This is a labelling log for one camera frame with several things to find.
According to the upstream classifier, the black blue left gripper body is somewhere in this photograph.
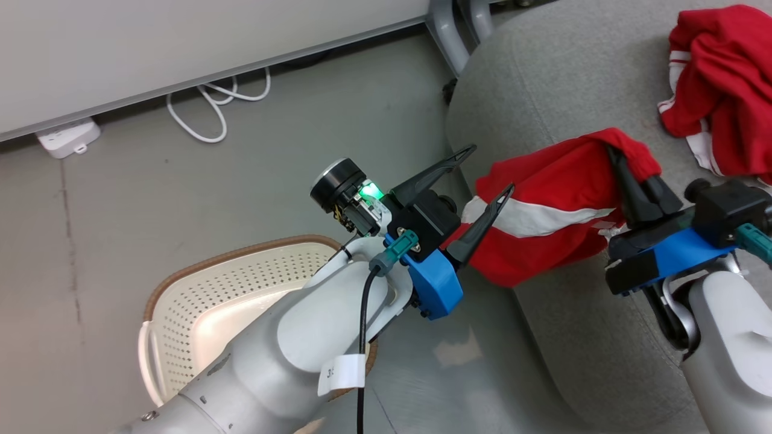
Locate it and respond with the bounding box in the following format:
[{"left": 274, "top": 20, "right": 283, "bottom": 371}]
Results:
[{"left": 309, "top": 157, "right": 464, "bottom": 321}]

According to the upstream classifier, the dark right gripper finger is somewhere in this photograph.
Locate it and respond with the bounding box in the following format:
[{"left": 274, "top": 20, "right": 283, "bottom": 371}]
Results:
[
  {"left": 607, "top": 146, "right": 651, "bottom": 229},
  {"left": 642, "top": 174, "right": 685, "bottom": 218}
]

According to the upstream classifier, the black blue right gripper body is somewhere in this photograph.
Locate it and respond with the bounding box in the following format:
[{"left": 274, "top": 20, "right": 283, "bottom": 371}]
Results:
[{"left": 604, "top": 177, "right": 772, "bottom": 297}]

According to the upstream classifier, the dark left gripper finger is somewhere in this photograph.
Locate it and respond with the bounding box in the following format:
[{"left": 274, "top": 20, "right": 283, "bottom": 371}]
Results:
[
  {"left": 447, "top": 183, "right": 515, "bottom": 265},
  {"left": 390, "top": 144, "right": 478, "bottom": 207}
]

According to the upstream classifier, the red garment with white band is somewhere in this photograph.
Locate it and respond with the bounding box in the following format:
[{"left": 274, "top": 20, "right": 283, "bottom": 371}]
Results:
[{"left": 440, "top": 127, "right": 663, "bottom": 288}]

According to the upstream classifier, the red jacket with white trim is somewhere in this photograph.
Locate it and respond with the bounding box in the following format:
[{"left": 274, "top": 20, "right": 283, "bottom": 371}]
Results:
[{"left": 657, "top": 4, "right": 772, "bottom": 185}]

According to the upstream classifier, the grey fabric sofa seat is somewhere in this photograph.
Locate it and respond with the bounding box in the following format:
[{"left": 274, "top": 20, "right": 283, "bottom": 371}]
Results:
[{"left": 445, "top": 0, "right": 772, "bottom": 434}]

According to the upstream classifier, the cream perforated laundry basket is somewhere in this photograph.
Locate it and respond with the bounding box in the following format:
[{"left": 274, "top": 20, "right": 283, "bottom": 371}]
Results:
[{"left": 138, "top": 234, "right": 380, "bottom": 408}]

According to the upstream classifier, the white paper label tag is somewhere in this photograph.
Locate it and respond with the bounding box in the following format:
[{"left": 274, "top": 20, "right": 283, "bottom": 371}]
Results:
[{"left": 317, "top": 353, "right": 367, "bottom": 397}]

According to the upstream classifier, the grey curved partition leg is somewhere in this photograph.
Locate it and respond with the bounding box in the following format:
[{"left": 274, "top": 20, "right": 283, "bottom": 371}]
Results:
[
  {"left": 425, "top": 0, "right": 472, "bottom": 77},
  {"left": 461, "top": 0, "right": 496, "bottom": 43}
]

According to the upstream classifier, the wide white partition panel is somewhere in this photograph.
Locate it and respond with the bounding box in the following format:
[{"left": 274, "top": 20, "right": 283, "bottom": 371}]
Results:
[{"left": 0, "top": 0, "right": 436, "bottom": 143}]

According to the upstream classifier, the white power strip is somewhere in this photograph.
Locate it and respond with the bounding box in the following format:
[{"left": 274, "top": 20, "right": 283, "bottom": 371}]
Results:
[{"left": 34, "top": 118, "right": 103, "bottom": 160}]

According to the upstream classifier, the black cable with teal plug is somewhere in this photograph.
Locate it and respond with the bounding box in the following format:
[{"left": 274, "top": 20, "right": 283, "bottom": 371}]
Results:
[
  {"left": 735, "top": 222, "right": 772, "bottom": 266},
  {"left": 355, "top": 228, "right": 420, "bottom": 434}
]

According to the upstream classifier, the white looped power cord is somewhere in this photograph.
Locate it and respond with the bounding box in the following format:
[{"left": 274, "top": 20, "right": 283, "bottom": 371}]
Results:
[{"left": 166, "top": 66, "right": 273, "bottom": 145}]

